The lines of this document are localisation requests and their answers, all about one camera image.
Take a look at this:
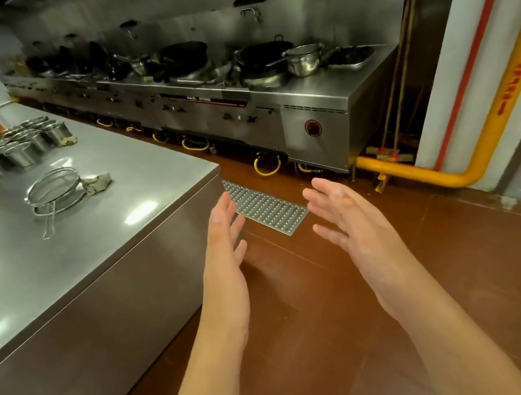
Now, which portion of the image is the person's left hand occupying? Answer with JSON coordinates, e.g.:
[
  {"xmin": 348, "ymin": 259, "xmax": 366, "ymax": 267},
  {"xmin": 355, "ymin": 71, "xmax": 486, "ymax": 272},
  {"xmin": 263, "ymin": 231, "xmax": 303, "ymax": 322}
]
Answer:
[{"xmin": 184, "ymin": 189, "xmax": 263, "ymax": 335}]

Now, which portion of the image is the person's right hand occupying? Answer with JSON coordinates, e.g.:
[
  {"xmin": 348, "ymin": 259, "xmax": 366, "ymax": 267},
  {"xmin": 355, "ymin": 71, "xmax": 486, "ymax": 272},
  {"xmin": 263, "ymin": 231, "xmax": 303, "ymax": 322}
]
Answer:
[{"xmin": 300, "ymin": 163, "xmax": 428, "ymax": 333}]

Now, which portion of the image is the person's right forearm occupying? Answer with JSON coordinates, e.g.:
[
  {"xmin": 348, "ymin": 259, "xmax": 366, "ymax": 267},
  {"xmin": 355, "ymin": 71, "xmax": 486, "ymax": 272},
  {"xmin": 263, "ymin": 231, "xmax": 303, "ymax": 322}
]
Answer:
[{"xmin": 377, "ymin": 258, "xmax": 521, "ymax": 395}]

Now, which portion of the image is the person's left forearm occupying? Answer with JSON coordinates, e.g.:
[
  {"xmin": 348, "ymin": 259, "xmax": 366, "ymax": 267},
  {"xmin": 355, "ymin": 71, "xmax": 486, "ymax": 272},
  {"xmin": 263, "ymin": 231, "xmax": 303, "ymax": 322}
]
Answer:
[{"xmin": 143, "ymin": 310, "xmax": 268, "ymax": 395}]

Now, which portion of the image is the perforated metal floor drain grate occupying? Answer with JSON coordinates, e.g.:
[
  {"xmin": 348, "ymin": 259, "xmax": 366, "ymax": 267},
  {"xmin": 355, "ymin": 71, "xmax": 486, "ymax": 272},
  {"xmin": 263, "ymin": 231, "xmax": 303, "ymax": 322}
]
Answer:
[{"xmin": 221, "ymin": 167, "xmax": 313, "ymax": 246}]

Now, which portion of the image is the red round knob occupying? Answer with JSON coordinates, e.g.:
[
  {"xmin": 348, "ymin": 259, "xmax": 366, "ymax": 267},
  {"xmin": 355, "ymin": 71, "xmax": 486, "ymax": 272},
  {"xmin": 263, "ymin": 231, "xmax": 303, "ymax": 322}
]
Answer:
[{"xmin": 303, "ymin": 118, "xmax": 324, "ymax": 139}]

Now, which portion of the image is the stainless steel wok range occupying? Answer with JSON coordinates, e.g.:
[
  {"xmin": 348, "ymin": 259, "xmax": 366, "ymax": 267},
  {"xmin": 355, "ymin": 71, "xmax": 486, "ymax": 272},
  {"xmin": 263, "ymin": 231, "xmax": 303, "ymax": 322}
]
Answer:
[{"xmin": 0, "ymin": 12, "xmax": 414, "ymax": 225}]

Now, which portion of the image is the stainless steel prep counter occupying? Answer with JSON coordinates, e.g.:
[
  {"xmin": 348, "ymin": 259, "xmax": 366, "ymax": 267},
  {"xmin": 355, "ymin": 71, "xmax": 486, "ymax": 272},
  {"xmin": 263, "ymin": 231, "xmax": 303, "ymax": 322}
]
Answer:
[{"xmin": 0, "ymin": 71, "xmax": 258, "ymax": 395}]

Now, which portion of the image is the grey crumpled rag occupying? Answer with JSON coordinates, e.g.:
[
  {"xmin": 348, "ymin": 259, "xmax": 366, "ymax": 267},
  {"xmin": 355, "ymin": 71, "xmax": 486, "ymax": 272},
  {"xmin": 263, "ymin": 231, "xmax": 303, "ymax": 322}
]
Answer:
[{"xmin": 82, "ymin": 171, "xmax": 115, "ymax": 198}]

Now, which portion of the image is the shiny steel pot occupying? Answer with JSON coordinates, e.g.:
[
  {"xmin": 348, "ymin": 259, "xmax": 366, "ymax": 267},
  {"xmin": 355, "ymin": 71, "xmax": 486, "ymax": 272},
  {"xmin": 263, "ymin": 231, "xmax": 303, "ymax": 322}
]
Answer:
[{"xmin": 280, "ymin": 41, "xmax": 328, "ymax": 80}]

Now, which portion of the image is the steel tray with dark contents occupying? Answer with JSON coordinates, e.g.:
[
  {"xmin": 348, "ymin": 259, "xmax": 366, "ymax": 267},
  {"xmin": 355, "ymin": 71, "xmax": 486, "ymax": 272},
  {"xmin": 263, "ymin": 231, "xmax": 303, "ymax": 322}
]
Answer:
[{"xmin": 322, "ymin": 42, "xmax": 378, "ymax": 73}]

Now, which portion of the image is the large black wok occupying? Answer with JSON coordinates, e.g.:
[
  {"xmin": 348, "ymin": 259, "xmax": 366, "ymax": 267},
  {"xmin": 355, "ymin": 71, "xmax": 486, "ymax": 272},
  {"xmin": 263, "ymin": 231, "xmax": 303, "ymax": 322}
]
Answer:
[{"xmin": 232, "ymin": 37, "xmax": 299, "ymax": 82}]

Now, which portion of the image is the steel ladle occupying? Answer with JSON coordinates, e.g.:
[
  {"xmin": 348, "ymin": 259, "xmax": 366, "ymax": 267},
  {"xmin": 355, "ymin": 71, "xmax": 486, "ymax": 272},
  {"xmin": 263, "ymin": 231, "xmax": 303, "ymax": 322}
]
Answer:
[{"xmin": 113, "ymin": 49, "xmax": 150, "ymax": 79}]

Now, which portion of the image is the yellow gas pipe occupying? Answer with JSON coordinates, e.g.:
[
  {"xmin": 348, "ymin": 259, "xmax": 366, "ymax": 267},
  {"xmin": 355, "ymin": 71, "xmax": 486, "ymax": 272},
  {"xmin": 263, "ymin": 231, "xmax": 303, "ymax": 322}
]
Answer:
[{"xmin": 331, "ymin": 0, "xmax": 521, "ymax": 204}]

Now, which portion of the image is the steel swivel faucet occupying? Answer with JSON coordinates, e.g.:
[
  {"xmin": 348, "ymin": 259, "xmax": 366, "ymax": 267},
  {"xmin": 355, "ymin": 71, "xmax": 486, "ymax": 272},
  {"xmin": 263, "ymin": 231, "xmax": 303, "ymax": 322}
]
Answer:
[
  {"xmin": 118, "ymin": 19, "xmax": 141, "ymax": 43},
  {"xmin": 239, "ymin": 6, "xmax": 263, "ymax": 27}
]

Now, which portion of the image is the thin red pipe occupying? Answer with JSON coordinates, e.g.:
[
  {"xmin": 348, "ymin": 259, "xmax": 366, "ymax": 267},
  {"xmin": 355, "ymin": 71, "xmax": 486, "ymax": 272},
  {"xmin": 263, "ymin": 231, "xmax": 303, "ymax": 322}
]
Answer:
[{"xmin": 407, "ymin": 0, "xmax": 521, "ymax": 173}]

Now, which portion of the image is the group of steel seasoning cups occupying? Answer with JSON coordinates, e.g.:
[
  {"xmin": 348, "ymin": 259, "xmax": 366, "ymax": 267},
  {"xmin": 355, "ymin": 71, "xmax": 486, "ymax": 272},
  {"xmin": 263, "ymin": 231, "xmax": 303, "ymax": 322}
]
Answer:
[{"xmin": 0, "ymin": 112, "xmax": 79, "ymax": 180}]

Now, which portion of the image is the row of black woks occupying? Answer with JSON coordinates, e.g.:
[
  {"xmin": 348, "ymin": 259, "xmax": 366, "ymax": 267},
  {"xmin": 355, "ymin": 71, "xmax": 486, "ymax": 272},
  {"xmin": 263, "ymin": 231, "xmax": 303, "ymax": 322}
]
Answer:
[{"xmin": 20, "ymin": 25, "xmax": 134, "ymax": 95}]

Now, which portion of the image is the yellow pipe valve handle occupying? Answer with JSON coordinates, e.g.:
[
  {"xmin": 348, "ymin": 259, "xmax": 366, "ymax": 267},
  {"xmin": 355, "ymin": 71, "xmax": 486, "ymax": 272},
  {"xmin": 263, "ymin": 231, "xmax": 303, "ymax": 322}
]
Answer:
[{"xmin": 372, "ymin": 172, "xmax": 392, "ymax": 195}]

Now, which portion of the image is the wire mesh strainer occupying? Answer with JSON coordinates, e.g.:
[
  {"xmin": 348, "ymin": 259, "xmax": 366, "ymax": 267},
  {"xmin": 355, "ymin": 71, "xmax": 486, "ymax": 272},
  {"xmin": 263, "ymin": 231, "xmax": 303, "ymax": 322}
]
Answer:
[{"xmin": 21, "ymin": 164, "xmax": 93, "ymax": 242}]

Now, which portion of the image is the black wok with steel ring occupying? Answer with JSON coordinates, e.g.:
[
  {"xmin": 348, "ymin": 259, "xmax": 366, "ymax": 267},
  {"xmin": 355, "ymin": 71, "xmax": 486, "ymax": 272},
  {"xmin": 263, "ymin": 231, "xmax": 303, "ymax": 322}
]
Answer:
[{"xmin": 157, "ymin": 39, "xmax": 213, "ymax": 81}]

